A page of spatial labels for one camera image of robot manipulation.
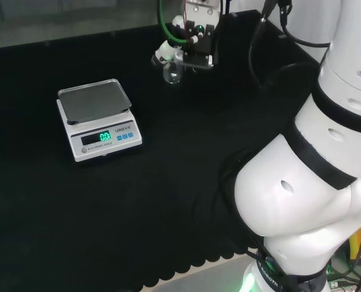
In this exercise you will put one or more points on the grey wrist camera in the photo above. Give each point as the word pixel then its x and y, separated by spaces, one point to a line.
pixel 198 64

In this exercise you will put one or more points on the white electronic balance steel pan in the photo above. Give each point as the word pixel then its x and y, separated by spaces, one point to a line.
pixel 107 146

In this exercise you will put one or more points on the yellow stop button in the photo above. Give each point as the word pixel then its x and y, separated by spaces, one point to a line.
pixel 354 246

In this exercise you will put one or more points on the black bench cloth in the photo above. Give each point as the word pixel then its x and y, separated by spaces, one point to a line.
pixel 168 188

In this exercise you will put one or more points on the small clear glass beaker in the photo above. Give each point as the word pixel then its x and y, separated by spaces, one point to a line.
pixel 172 76

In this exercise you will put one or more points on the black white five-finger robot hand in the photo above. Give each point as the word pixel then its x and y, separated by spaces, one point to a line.
pixel 168 51

